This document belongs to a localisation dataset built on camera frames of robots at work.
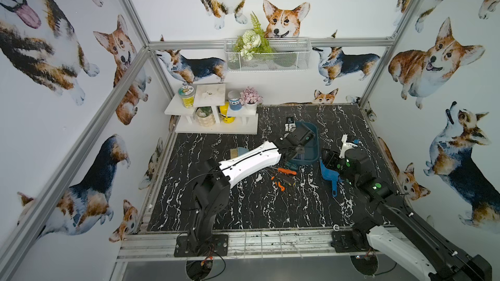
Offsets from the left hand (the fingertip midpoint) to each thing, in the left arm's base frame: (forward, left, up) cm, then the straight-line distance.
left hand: (295, 138), depth 85 cm
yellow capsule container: (+20, +34, -5) cm, 40 cm away
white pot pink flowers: (+18, +20, +7) cm, 28 cm away
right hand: (-7, -13, +3) cm, 15 cm away
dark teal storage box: (+6, -12, -18) cm, 23 cm away
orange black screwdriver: (-8, +3, -16) cm, 18 cm away
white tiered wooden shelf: (+24, +38, +4) cm, 45 cm away
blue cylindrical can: (+23, +28, +4) cm, 36 cm away
